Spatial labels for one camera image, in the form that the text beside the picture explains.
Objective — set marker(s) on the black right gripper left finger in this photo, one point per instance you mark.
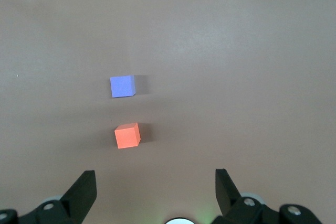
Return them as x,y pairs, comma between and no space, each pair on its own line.
76,200

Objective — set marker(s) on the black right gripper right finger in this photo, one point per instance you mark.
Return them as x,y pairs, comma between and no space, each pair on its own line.
231,203

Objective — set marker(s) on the orange foam block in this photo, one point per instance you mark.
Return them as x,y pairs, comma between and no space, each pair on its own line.
126,137

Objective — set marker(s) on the purple foam block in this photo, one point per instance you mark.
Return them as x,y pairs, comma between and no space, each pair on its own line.
121,86

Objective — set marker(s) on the brown table cover sheet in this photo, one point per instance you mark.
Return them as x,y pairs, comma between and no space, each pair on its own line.
210,51

